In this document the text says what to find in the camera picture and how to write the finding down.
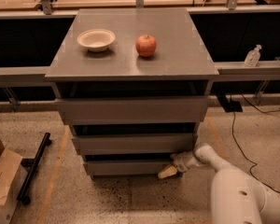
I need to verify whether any grey bottom drawer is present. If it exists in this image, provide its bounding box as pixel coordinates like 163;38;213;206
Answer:
84;160;171;176

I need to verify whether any white paper bowl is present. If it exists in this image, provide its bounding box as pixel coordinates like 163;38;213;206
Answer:
77;29;116;52

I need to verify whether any clear sanitizer bottle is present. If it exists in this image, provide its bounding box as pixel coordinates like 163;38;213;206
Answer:
245;45;262;67

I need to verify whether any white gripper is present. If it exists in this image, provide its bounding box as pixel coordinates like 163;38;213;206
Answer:
158;151;202;179

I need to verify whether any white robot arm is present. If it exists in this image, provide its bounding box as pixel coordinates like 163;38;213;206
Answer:
158;143;280;224

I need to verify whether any black metal stand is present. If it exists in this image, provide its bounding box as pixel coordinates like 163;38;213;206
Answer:
17;133;51;205

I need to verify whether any grey middle drawer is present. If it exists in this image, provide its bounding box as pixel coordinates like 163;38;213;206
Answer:
72;133;197;155

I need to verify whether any grey drawer cabinet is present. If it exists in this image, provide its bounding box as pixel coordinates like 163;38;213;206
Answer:
45;8;218;166

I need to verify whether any black floor socket box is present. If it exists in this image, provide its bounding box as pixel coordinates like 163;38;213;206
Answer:
217;94;243;113

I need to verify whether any grey drawer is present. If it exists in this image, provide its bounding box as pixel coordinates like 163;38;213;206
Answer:
84;160;171;176
55;96;208;125
72;133;197;155

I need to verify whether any grey top drawer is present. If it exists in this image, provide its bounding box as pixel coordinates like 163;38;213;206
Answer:
55;96;208;125

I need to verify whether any grey metal rail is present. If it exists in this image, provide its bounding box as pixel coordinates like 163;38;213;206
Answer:
0;61;280;88

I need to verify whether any red apple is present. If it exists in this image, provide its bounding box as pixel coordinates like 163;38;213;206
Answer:
135;35;157;57

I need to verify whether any brown cardboard box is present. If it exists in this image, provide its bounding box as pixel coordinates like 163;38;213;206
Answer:
0;140;27;224

